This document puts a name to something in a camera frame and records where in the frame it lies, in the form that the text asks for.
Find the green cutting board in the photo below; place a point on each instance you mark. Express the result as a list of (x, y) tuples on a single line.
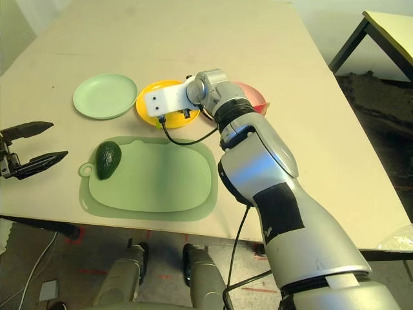
[(151, 187)]

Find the grey robot left leg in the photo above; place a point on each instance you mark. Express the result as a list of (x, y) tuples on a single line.
[(122, 274)]

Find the grey robot right leg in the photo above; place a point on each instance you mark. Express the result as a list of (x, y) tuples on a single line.
[(203, 277)]

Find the clear plastic bag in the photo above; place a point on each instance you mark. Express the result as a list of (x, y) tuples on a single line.
[(397, 240)]

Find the small grey floor box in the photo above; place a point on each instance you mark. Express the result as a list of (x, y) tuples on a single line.
[(49, 290)]

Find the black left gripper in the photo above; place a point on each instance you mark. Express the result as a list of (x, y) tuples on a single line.
[(6, 161)]

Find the grey robot torso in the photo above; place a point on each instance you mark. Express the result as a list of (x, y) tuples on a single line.
[(135, 306)]

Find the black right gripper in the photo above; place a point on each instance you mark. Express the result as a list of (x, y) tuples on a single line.
[(186, 114)]

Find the yellow plate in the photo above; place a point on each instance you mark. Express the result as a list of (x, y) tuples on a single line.
[(140, 105)]

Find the dark green toy avocado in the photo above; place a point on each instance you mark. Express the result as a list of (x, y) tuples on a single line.
[(108, 159)]

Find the black-legged side table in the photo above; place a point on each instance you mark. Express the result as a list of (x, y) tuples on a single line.
[(387, 32)]

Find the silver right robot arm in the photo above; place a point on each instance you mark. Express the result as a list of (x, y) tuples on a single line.
[(258, 168)]

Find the mint green plate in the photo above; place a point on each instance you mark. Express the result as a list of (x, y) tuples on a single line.
[(103, 97)]

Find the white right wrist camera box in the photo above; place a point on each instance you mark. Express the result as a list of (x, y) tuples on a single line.
[(161, 100)]

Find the grey robot leg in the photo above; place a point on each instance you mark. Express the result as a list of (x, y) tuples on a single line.
[(203, 277), (122, 274)]

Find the pink plate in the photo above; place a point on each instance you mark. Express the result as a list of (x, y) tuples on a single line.
[(250, 93)]

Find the white corrugated sheet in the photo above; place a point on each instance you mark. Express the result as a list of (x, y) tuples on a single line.
[(4, 235)]

